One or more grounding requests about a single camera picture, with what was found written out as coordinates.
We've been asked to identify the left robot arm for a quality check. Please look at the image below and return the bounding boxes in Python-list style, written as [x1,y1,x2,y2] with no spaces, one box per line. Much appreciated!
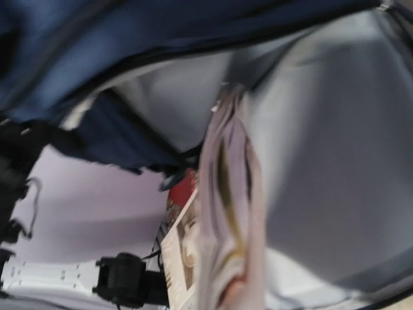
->
[1,117,169,309]

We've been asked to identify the white afternoon tea book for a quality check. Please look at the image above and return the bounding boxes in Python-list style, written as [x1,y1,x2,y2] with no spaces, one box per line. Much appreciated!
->
[161,192,199,309]

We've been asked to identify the red floral round tin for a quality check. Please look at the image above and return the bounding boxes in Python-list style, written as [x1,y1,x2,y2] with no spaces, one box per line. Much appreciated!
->
[166,169,197,228]

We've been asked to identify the blue dog cover book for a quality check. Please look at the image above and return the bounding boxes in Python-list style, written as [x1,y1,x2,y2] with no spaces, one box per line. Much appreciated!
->
[196,85,266,309]

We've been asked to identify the navy blue student backpack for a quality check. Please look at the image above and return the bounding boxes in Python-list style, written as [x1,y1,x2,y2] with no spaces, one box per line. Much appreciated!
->
[1,1,412,309]

